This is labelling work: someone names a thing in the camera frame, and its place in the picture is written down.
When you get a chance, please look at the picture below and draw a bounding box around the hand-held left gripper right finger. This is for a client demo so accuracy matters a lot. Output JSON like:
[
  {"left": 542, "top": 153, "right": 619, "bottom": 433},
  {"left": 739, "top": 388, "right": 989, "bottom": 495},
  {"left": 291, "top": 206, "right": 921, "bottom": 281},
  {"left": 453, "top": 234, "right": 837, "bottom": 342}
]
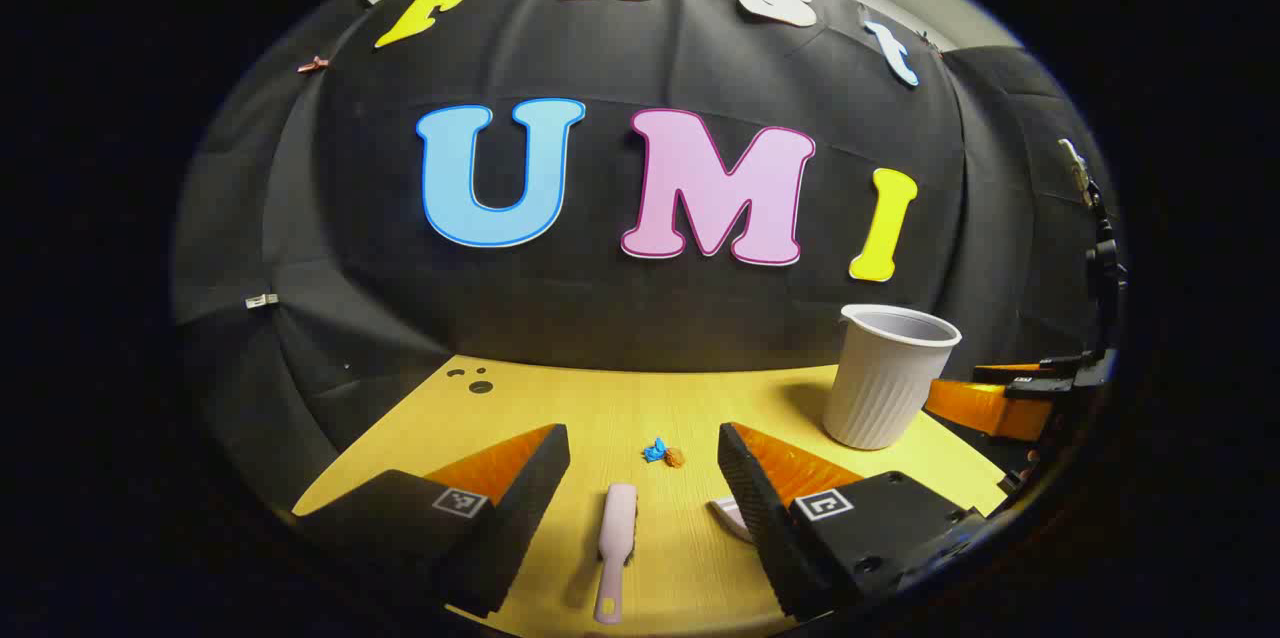
[{"left": 717, "top": 422, "right": 991, "bottom": 621}]

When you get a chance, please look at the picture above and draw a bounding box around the white ribbed garbage bin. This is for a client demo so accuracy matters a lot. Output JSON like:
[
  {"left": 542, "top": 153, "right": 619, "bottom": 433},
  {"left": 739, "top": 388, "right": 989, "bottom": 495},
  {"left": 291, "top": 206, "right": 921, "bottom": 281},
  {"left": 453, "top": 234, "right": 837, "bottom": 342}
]
[{"left": 823, "top": 304, "right": 963, "bottom": 451}]

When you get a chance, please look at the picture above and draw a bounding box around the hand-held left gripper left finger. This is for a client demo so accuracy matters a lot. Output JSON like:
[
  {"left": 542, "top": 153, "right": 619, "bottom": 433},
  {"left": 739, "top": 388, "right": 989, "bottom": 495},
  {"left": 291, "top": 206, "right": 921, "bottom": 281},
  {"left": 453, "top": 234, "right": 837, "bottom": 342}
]
[{"left": 293, "top": 423, "right": 572, "bottom": 619}]

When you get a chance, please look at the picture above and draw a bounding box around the wooden desktop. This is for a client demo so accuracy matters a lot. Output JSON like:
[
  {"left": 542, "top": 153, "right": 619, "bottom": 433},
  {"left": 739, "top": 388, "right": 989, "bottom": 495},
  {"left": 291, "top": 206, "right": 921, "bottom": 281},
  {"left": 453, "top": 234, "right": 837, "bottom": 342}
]
[{"left": 290, "top": 355, "right": 1009, "bottom": 638}]

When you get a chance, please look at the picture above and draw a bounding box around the black backdrop cloth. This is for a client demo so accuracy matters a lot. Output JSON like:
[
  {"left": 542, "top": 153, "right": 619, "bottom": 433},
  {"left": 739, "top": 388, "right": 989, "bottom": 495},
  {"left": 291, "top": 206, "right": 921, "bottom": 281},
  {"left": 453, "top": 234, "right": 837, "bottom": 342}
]
[{"left": 172, "top": 0, "right": 1121, "bottom": 519}]

